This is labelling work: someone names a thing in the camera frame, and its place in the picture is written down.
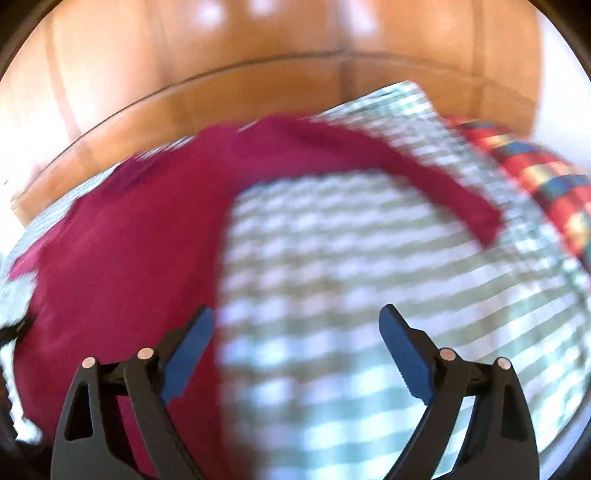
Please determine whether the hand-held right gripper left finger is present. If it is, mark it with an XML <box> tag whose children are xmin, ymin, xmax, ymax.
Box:
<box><xmin>50</xmin><ymin>305</ymin><xmax>216</xmax><ymax>480</ymax></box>

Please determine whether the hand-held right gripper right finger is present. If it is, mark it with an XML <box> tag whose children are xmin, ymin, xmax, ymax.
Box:
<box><xmin>379</xmin><ymin>304</ymin><xmax>540</xmax><ymax>480</ymax></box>

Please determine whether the dark red knitted garment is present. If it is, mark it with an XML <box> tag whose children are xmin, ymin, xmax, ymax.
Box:
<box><xmin>9</xmin><ymin>115</ymin><xmax>504</xmax><ymax>480</ymax></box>

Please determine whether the green white checkered bedsheet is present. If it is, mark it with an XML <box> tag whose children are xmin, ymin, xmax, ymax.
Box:
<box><xmin>0</xmin><ymin>80</ymin><xmax>591</xmax><ymax>480</ymax></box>

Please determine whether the red multicolour plaid cloth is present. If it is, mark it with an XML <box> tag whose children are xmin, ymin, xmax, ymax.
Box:
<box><xmin>445</xmin><ymin>117</ymin><xmax>591</xmax><ymax>264</ymax></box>

